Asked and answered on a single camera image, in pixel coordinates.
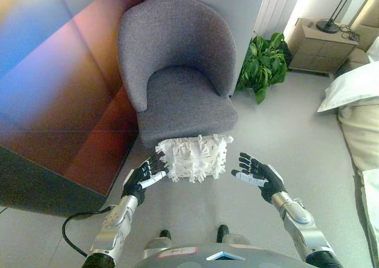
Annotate beige duvet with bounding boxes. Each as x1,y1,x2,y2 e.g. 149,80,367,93
337,98,379,268

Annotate grey robot torso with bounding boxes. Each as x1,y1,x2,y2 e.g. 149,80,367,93
142,243,297,268

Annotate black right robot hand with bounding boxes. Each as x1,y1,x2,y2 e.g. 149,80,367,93
230,151,288,205

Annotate white ribbed radiator panel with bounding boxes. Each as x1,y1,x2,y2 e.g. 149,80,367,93
253,0,306,41

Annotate small white bed pillow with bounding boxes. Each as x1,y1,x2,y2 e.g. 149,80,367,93
366,35,379,63

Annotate beige upholstered headboard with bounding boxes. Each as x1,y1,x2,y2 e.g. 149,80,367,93
349,0,379,71

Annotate large white bed pillow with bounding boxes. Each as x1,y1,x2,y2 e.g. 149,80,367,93
316,61,379,114

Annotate thick black cable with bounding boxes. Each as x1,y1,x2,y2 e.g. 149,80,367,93
62,206,112,259

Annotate green leafy potted plant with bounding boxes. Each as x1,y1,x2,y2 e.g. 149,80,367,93
236,32,290,105

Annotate black floor lamp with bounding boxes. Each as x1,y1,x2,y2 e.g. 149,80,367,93
315,0,358,34

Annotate white fringed pillow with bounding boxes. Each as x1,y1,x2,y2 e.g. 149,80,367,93
154,134,235,185

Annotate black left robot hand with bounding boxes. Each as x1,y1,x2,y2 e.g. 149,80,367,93
123,154,170,206

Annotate silver left robot leg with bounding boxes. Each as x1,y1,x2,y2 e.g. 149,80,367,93
146,230,173,251

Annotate grey fabric armchair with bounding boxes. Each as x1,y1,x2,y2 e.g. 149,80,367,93
117,0,239,149

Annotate tangled thin black cord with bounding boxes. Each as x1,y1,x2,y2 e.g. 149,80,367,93
338,23,362,41

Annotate beige wooden nightstand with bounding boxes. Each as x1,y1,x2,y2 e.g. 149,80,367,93
287,17,359,78

